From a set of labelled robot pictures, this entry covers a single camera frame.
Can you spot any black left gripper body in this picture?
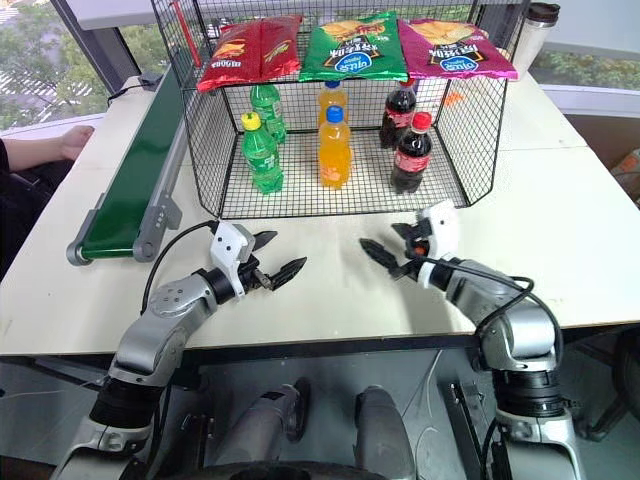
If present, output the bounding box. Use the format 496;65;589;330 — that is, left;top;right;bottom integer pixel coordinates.
236;240;275;293

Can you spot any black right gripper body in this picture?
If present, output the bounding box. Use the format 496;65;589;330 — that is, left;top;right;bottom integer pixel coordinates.
402;220;431;263

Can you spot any green conveyor belt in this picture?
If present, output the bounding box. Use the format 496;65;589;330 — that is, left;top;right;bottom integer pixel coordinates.
66;64;184;266

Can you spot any person's bare hand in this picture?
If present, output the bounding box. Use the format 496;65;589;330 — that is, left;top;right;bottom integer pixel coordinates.
58;125;96;162

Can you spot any cola bottle red cap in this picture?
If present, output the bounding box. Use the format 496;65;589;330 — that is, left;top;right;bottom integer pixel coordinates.
389;111;433;195

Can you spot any green soda bottle yellow cap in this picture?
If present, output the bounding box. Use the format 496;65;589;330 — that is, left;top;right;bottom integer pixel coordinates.
240;111;285;195

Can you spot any orange soda bottle blue cap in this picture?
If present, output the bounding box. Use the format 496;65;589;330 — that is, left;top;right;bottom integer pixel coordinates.
318;107;353;191

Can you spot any silver left robot leg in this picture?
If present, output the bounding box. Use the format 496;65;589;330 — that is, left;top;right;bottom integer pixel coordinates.
212;377;312;471

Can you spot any silver robot leg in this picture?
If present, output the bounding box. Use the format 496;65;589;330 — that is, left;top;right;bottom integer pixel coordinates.
212;377;312;471
353;384;416;480

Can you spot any silver right robot leg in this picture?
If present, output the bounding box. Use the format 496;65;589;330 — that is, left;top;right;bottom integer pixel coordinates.
353;384;416;480

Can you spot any red chips bag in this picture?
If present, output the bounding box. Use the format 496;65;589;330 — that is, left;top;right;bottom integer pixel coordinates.
196;14;305;94

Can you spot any magenta chips bag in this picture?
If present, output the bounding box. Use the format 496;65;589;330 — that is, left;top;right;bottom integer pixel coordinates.
397;17;520;80

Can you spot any green chips bag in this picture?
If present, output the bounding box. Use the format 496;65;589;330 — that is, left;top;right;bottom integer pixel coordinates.
298;11;411;83

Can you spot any red pole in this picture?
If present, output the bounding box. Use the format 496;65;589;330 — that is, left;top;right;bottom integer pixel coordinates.
168;0;203;69

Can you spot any white tumbler black lid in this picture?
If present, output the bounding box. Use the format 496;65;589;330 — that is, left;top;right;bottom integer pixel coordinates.
511;2;561;77

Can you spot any person's dark sleeve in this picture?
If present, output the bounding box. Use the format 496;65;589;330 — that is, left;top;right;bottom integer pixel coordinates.
0;137;75;281

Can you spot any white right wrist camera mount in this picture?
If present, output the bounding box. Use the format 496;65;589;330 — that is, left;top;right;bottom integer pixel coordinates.
416;199;460;260

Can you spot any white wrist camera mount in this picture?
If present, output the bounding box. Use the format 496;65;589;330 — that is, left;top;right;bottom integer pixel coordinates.
416;199;460;260
209;222;256;300

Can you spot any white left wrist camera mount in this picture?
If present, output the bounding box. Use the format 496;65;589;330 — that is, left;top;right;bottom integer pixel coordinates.
209;222;256;300

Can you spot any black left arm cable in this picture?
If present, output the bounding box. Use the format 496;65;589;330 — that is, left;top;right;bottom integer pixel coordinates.
140;220;222;316

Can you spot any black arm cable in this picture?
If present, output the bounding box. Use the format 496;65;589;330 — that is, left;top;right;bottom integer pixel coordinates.
140;220;222;316
412;256;566;371

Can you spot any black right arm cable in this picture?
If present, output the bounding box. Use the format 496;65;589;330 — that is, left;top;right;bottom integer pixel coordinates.
412;256;566;371

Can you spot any black wire mesh rack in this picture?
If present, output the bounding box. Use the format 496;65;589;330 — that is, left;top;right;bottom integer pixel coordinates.
150;0;511;221

